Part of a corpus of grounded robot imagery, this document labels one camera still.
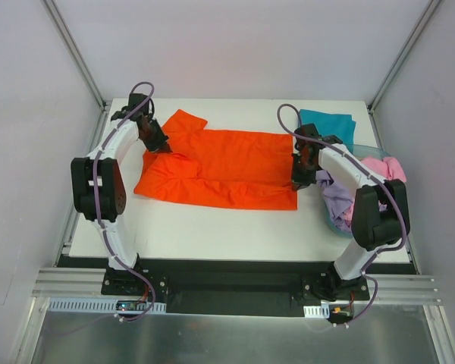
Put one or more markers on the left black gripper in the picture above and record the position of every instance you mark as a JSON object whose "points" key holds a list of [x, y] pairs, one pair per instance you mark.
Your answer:
{"points": [[158, 141]]}

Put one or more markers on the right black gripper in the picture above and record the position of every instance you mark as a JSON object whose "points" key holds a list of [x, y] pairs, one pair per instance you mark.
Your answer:
{"points": [[301, 175]]}

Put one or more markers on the orange t-shirt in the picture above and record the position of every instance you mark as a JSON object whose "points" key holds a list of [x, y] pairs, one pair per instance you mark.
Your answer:
{"points": [[228, 169]]}

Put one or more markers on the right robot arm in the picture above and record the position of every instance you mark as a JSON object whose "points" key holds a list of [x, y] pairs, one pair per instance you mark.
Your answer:
{"points": [[380, 212]]}

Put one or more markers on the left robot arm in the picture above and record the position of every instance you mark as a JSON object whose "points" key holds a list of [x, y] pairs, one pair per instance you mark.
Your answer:
{"points": [[98, 188]]}

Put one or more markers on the lavender t-shirt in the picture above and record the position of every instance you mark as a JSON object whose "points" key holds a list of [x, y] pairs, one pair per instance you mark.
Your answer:
{"points": [[338, 201]]}

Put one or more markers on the clear blue plastic basket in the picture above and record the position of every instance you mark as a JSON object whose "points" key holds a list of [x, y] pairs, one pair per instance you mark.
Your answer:
{"points": [[360, 152]]}

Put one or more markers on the folded teal t-shirt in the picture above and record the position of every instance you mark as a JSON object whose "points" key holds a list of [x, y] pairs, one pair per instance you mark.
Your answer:
{"points": [[340, 125]]}

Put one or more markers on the pink t-shirt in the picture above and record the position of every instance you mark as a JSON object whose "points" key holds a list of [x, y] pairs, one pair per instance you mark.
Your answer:
{"points": [[388, 167]]}

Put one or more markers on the right white cable duct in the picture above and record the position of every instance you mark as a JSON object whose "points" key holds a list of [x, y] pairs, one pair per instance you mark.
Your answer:
{"points": [[317, 312]]}

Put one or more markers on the white cable duct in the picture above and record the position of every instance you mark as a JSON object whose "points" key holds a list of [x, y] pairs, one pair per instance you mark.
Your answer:
{"points": [[104, 306], [317, 312]]}

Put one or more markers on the aluminium frame rail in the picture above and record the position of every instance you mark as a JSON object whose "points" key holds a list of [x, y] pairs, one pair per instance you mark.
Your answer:
{"points": [[417, 290]]}

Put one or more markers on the left frame post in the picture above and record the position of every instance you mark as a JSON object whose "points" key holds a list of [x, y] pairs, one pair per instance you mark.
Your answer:
{"points": [[73, 50]]}

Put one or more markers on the frame post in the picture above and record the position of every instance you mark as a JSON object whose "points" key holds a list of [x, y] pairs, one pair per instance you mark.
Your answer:
{"points": [[415, 34], [73, 50]]}

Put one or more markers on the left white cable duct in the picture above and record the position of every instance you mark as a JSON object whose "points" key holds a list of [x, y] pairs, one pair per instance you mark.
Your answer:
{"points": [[104, 306]]}

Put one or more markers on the right frame post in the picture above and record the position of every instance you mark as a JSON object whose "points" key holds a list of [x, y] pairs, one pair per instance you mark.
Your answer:
{"points": [[415, 34]]}

